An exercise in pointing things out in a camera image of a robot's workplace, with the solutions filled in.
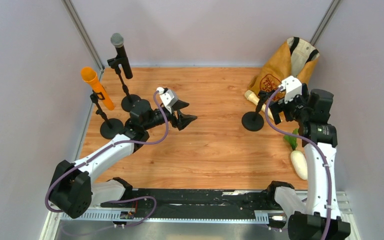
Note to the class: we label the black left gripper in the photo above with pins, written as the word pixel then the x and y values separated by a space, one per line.
pixel 183 120

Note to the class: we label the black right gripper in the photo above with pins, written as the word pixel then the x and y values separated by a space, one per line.
pixel 276 107

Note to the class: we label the black microphone stand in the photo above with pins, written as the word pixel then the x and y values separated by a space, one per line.
pixel 253 121
pixel 110 126
pixel 129 99

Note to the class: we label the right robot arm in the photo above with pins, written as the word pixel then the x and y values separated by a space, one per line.
pixel 319 218

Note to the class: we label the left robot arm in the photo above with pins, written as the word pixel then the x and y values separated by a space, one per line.
pixel 73 189

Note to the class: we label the black grey-headed microphone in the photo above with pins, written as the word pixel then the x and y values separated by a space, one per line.
pixel 118 42

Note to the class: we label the orange microphone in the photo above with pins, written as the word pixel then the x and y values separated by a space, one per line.
pixel 90 77

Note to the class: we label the brown paper bag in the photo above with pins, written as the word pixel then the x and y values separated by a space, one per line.
pixel 295 57

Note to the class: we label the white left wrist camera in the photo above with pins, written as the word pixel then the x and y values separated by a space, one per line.
pixel 168 98

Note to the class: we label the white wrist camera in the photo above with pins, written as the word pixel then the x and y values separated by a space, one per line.
pixel 291 86
pixel 168 98

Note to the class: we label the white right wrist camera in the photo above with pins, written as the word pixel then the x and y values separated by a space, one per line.
pixel 291 86

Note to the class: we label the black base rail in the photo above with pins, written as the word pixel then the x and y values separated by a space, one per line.
pixel 191 206

